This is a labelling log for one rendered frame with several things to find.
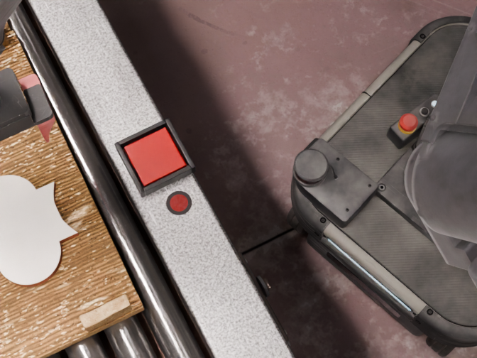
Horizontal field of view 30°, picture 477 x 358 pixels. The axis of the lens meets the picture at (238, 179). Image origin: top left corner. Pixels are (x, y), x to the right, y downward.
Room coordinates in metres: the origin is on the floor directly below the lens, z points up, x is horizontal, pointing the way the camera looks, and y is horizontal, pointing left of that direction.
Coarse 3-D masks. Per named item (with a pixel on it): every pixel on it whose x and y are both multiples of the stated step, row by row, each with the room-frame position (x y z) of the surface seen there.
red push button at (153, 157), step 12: (156, 132) 0.44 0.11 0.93; (168, 132) 0.44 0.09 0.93; (132, 144) 0.43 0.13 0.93; (144, 144) 0.43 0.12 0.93; (156, 144) 0.43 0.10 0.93; (168, 144) 0.43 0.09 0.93; (132, 156) 0.41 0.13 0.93; (144, 156) 0.41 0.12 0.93; (156, 156) 0.41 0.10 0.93; (168, 156) 0.41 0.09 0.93; (180, 156) 0.41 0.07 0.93; (144, 168) 0.39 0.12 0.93; (156, 168) 0.39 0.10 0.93; (168, 168) 0.40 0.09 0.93; (180, 168) 0.40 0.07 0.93; (144, 180) 0.38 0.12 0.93; (156, 180) 0.38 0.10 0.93
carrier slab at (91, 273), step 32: (0, 64) 0.53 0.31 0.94; (32, 128) 0.44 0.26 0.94; (0, 160) 0.40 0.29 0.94; (32, 160) 0.40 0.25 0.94; (64, 160) 0.40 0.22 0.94; (64, 192) 0.36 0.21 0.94; (96, 224) 0.32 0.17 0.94; (64, 256) 0.28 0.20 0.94; (96, 256) 0.28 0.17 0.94; (0, 288) 0.24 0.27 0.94; (32, 288) 0.24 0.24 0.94; (64, 288) 0.24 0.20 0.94; (96, 288) 0.24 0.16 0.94; (128, 288) 0.24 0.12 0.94; (0, 320) 0.20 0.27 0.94; (32, 320) 0.20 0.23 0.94; (64, 320) 0.20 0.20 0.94; (0, 352) 0.16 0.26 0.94; (32, 352) 0.16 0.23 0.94
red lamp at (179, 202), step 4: (176, 196) 0.36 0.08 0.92; (180, 196) 0.36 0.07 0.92; (184, 196) 0.36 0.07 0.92; (172, 200) 0.36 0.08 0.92; (176, 200) 0.36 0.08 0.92; (180, 200) 0.36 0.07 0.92; (184, 200) 0.36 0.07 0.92; (172, 204) 0.35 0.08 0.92; (176, 204) 0.35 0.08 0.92; (180, 204) 0.35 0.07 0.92; (184, 204) 0.35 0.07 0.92; (172, 208) 0.35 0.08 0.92; (176, 208) 0.35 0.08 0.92; (180, 208) 0.35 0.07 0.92; (184, 208) 0.35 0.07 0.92
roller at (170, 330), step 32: (32, 32) 0.59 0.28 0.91; (32, 64) 0.54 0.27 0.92; (64, 96) 0.50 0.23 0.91; (64, 128) 0.45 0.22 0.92; (96, 160) 0.41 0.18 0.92; (96, 192) 0.36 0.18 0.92; (128, 224) 0.32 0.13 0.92; (128, 256) 0.28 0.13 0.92; (160, 288) 0.25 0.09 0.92; (160, 320) 0.21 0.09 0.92; (192, 352) 0.17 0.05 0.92
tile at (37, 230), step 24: (0, 192) 0.35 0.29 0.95; (24, 192) 0.35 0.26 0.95; (48, 192) 0.35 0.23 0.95; (0, 216) 0.32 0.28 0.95; (24, 216) 0.32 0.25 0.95; (48, 216) 0.32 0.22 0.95; (0, 240) 0.29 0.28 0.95; (24, 240) 0.29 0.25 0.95; (48, 240) 0.29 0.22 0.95; (0, 264) 0.26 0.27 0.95; (24, 264) 0.26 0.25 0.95; (48, 264) 0.26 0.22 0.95
